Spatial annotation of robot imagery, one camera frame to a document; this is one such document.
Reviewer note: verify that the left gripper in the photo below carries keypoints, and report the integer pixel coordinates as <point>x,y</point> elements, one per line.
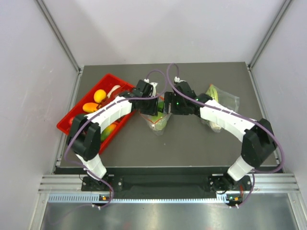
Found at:
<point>152,110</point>

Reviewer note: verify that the fake white radish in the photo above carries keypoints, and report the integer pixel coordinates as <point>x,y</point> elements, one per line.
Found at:
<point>112,90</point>

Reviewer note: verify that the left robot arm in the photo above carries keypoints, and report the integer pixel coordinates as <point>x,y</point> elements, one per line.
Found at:
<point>84,138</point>

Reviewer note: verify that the fake green pepper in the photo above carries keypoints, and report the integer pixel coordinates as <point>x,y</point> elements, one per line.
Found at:
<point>160,107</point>

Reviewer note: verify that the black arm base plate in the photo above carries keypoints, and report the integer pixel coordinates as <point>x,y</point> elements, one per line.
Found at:
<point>171,182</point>

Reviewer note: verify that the fake mango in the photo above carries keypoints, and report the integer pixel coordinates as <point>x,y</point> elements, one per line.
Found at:
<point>107,131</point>

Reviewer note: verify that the fake orange fruit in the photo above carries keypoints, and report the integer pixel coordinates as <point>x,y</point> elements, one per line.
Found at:
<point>91,107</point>

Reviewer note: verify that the fake leek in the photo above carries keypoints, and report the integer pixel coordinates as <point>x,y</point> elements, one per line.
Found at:
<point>212,92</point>

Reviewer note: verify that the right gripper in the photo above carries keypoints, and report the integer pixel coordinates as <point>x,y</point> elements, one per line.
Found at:
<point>170,97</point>

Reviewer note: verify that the grey cable duct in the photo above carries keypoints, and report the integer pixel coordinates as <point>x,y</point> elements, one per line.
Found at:
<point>98,198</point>

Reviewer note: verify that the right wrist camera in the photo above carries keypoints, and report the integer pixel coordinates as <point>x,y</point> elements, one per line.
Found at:
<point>177,80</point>

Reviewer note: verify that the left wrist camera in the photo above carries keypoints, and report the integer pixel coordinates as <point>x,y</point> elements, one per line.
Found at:
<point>153,90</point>

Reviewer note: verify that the fake cabbage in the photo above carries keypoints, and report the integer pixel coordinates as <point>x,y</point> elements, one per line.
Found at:
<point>158,122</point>

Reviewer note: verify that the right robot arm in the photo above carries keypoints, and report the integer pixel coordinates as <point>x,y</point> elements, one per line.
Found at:
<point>255,136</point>

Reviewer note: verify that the clear zip bag red slider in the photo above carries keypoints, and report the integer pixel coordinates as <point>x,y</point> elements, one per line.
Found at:
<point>146,118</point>

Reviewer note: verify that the fake lemon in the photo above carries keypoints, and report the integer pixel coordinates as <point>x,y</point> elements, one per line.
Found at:
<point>99,96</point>

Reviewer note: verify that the red plastic bin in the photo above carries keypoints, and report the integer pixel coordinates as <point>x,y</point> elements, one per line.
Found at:
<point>106,83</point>

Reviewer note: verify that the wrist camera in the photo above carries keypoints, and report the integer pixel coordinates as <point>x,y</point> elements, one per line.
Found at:
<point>153,90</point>
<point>177,80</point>

